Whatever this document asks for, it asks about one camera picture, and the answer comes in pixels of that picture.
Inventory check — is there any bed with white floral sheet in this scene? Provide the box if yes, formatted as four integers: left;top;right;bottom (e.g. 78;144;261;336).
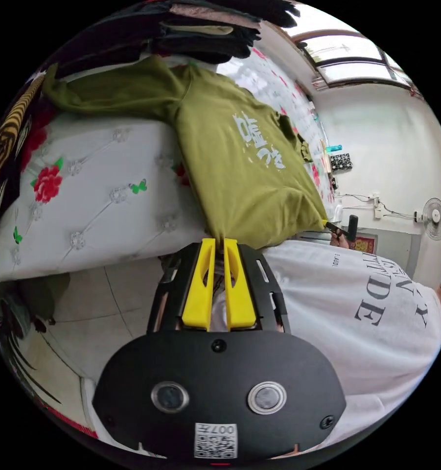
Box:
0;46;339;284

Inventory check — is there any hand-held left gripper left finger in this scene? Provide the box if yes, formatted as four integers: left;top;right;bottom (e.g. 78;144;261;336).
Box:
182;237;216;329

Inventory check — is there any white wall fan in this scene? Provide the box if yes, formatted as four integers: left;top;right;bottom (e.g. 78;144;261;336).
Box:
413;197;441;241

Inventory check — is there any tiger print blanket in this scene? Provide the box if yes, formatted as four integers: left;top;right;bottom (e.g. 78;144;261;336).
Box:
0;71;58;247

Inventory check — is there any person's body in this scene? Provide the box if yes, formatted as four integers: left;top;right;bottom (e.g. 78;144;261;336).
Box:
259;236;441;453

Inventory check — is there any green hoodie with white print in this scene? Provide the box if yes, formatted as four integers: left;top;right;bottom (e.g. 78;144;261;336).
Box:
42;55;330;247

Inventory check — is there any window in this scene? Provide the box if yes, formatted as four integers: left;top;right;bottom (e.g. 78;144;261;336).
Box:
289;28;425;91

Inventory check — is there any pile of clothes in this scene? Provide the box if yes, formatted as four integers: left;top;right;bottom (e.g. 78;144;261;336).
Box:
53;0;302;78

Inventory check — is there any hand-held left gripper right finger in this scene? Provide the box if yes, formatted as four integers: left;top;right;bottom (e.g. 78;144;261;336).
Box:
223;237;258;329

